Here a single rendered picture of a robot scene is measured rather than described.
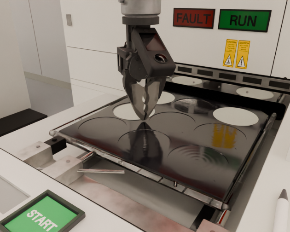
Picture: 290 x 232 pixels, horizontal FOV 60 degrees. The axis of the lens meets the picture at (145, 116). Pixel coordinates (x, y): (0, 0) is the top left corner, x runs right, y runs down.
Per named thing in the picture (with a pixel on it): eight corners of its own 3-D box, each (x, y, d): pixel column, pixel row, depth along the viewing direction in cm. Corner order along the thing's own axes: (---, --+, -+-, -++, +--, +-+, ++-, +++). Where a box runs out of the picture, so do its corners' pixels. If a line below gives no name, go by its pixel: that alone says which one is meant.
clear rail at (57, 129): (147, 88, 79) (147, 84, 79) (151, 89, 79) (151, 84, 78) (47, 136, 52) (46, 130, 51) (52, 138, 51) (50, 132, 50)
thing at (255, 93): (142, 94, 86) (142, 67, 82) (283, 128, 64) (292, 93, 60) (139, 95, 85) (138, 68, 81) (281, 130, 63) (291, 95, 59)
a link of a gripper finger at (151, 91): (147, 109, 61) (148, 72, 57) (158, 119, 56) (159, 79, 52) (136, 112, 59) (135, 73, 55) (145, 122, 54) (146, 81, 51)
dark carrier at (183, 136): (149, 88, 78) (149, 86, 77) (269, 114, 60) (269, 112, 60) (58, 133, 52) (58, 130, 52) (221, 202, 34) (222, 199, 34)
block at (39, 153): (42, 153, 48) (39, 139, 47) (53, 159, 46) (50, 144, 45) (0, 175, 42) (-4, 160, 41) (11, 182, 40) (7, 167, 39)
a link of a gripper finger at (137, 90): (136, 112, 59) (135, 73, 55) (145, 122, 54) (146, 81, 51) (123, 113, 58) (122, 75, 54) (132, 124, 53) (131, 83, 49)
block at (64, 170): (70, 167, 44) (68, 153, 42) (84, 174, 42) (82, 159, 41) (28, 194, 38) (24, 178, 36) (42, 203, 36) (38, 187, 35)
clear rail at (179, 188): (53, 133, 53) (52, 127, 52) (232, 211, 34) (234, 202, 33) (47, 136, 52) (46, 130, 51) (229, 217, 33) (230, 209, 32)
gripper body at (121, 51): (147, 70, 58) (148, 14, 53) (165, 80, 51) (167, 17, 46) (116, 73, 56) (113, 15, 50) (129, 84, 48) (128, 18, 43)
